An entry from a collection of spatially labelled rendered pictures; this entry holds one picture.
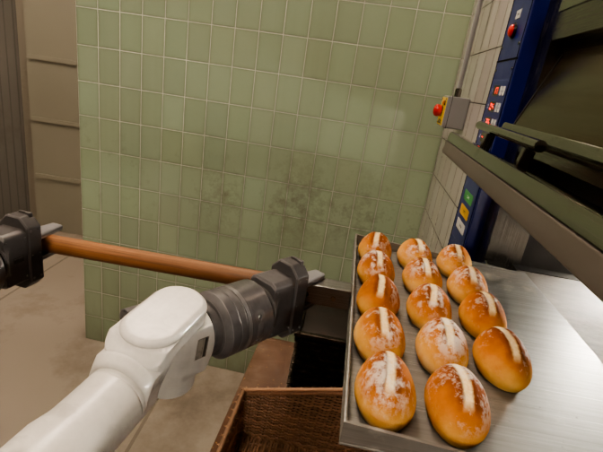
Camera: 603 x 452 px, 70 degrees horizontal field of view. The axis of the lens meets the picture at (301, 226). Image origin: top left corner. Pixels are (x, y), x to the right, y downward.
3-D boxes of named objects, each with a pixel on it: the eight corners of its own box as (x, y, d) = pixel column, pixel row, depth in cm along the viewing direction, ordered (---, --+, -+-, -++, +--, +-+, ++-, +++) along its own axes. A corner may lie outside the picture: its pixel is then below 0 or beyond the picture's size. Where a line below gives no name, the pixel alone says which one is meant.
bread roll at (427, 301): (451, 341, 61) (461, 307, 59) (404, 330, 62) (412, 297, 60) (445, 308, 70) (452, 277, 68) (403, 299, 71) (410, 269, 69)
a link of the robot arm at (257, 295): (308, 345, 64) (245, 378, 55) (265, 317, 70) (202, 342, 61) (320, 268, 60) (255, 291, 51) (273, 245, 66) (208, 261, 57)
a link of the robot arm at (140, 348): (218, 296, 50) (148, 368, 38) (206, 354, 54) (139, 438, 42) (169, 277, 51) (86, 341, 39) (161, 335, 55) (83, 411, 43)
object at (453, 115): (457, 127, 149) (464, 98, 146) (462, 130, 140) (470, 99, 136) (435, 125, 150) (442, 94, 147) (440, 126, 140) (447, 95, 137)
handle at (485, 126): (464, 147, 87) (472, 150, 87) (515, 180, 56) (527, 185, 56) (477, 119, 85) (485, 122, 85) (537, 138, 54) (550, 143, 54)
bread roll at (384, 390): (417, 446, 42) (430, 401, 40) (350, 432, 43) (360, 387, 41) (407, 379, 52) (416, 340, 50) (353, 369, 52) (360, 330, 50)
